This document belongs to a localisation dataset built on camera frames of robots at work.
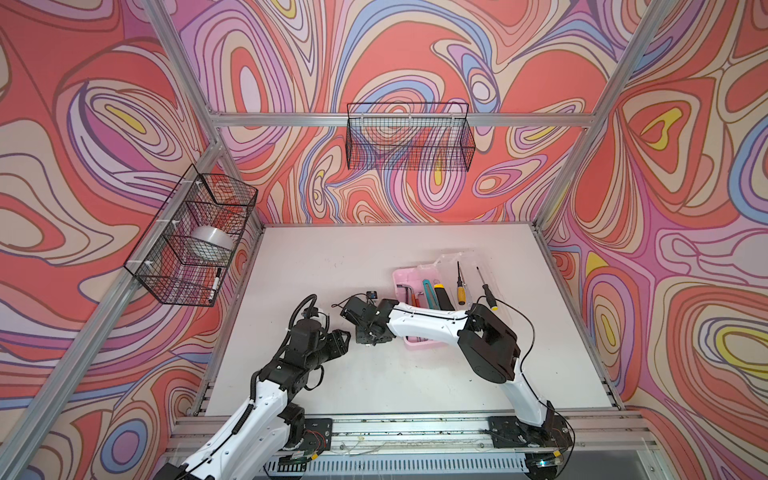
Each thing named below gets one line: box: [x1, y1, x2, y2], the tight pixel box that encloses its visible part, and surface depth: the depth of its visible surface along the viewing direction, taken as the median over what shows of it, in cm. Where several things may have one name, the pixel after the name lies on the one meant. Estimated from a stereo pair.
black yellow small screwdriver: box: [476, 266, 499, 311], surface depth 85 cm
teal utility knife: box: [422, 279, 439, 309], surface depth 90 cm
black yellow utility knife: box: [434, 283, 455, 311], surface depth 91 cm
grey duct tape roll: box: [190, 226, 235, 250], surface depth 75 cm
